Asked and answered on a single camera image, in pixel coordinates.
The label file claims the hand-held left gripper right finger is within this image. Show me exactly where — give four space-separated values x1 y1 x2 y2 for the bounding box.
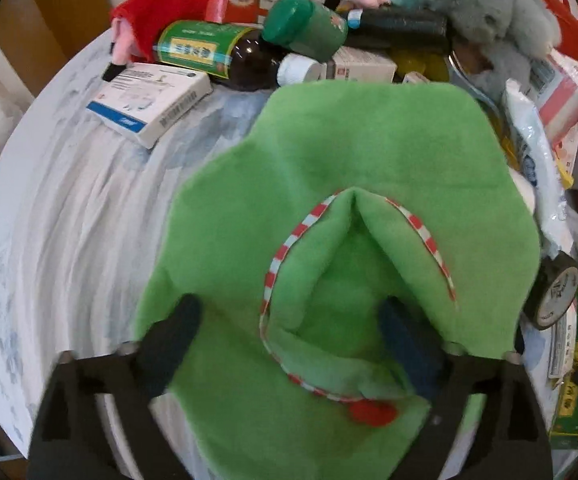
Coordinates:
376 297 555 480

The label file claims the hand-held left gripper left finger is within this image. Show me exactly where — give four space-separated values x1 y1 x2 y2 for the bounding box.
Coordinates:
29 292 205 480

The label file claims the green plush cloth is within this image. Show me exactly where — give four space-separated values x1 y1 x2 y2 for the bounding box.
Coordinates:
134 80 542 480

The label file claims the white plastic packet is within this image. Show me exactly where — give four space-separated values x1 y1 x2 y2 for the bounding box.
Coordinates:
502 79 567 256

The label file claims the white cloth-covered round desktop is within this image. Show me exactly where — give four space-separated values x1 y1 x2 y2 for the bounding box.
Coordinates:
0 25 578 480

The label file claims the black tape roll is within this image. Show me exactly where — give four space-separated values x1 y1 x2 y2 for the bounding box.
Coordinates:
523 252 578 331

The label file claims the white blue medicine box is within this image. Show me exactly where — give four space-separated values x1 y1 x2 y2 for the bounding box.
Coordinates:
86 62 214 150

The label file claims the brown bottle green label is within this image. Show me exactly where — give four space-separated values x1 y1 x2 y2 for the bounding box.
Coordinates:
153 20 322 92

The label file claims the pink tissue pack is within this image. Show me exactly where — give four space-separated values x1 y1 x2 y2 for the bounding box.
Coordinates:
532 50 578 143

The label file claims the black bottle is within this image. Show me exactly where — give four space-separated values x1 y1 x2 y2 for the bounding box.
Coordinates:
346 5 452 51

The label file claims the pig plush red dress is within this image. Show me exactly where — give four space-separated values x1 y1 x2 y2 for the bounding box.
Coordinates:
101 0 275 82

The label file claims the green jar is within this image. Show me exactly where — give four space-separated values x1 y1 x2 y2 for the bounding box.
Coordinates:
261 0 349 61

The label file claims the red medicine box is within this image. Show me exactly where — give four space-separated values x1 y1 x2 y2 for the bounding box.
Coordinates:
205 0 300 26

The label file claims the grey plush toy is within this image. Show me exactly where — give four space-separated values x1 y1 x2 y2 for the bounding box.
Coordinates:
416 0 562 106

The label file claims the red toy suitcase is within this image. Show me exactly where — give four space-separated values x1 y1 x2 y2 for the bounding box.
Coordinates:
512 0 578 86

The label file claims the brown wooden wall trim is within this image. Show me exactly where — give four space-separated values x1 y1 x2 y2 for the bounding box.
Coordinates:
0 0 120 106

